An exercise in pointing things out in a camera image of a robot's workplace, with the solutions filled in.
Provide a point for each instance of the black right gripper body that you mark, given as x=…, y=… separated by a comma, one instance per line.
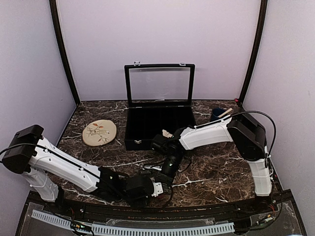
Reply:
x=174, y=164

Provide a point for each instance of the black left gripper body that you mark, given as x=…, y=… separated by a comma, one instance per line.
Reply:
x=128, y=199

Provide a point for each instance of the beige brown block sock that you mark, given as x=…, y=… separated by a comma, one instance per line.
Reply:
x=166, y=134

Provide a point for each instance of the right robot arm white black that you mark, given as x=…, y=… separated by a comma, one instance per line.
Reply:
x=248, y=135

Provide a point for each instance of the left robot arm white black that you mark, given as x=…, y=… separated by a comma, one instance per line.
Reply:
x=33, y=156

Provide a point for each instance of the black display case with lid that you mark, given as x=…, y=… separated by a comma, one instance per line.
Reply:
x=159, y=98

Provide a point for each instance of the dark blue mug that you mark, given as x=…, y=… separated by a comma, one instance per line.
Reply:
x=217, y=113

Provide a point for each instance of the beige round embroidered coaster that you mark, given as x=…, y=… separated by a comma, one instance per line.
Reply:
x=99, y=132

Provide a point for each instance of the wooden stick in mug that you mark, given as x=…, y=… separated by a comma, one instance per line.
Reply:
x=225, y=113

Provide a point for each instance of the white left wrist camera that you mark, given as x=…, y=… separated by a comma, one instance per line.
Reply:
x=158, y=189

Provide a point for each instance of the white slotted cable duct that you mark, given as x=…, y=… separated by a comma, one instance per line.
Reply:
x=98, y=229

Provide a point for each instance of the right black frame post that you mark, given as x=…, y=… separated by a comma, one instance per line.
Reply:
x=254, y=52

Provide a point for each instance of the black frame post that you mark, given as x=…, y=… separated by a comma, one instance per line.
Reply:
x=62, y=50
x=254, y=52

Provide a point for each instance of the left black frame post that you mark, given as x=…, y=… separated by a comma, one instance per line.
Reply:
x=62, y=50

